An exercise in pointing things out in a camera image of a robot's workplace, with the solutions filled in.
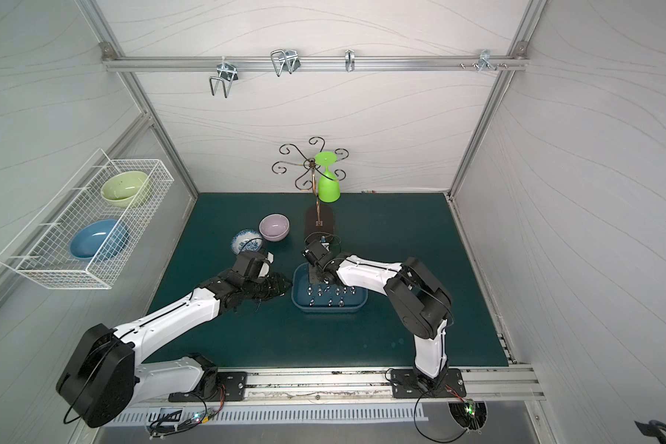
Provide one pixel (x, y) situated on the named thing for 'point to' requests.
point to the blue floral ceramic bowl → (246, 240)
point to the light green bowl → (123, 189)
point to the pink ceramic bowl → (274, 227)
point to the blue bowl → (100, 240)
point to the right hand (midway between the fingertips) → (317, 269)
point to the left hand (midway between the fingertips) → (291, 286)
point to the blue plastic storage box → (324, 298)
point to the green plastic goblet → (328, 189)
